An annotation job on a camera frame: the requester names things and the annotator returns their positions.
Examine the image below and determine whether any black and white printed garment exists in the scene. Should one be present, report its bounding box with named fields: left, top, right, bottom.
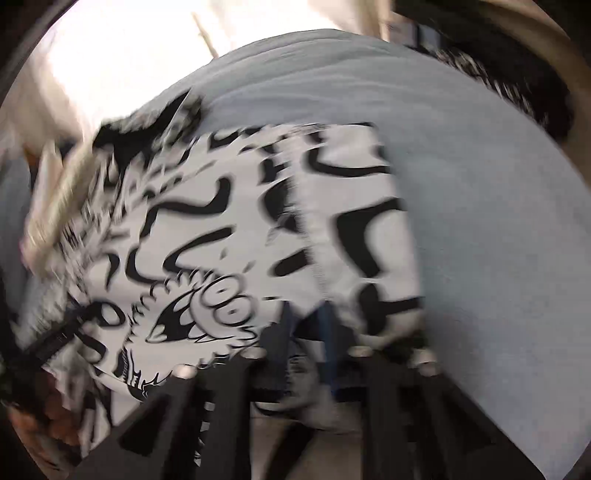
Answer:
left=14, top=88, right=430, bottom=480

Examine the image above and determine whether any light blue bed sheet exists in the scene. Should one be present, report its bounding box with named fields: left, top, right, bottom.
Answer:
left=0, top=28, right=587, bottom=480

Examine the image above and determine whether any cream shiny duvet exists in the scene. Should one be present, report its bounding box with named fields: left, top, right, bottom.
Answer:
left=18, top=136, right=123, bottom=278

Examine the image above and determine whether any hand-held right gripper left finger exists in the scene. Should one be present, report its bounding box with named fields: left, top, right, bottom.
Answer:
left=69, top=301, right=301, bottom=480

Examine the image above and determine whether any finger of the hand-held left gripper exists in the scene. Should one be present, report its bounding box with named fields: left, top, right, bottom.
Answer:
left=18, top=305, right=100, bottom=367

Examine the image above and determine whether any black bag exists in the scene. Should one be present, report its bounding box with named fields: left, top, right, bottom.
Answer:
left=416, top=14, right=580, bottom=144

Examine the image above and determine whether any person's left hand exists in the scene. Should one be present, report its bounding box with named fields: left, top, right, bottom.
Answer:
left=9, top=385, right=81, bottom=446

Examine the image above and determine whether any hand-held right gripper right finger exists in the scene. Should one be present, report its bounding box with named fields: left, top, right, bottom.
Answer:
left=316, top=302, right=548, bottom=480

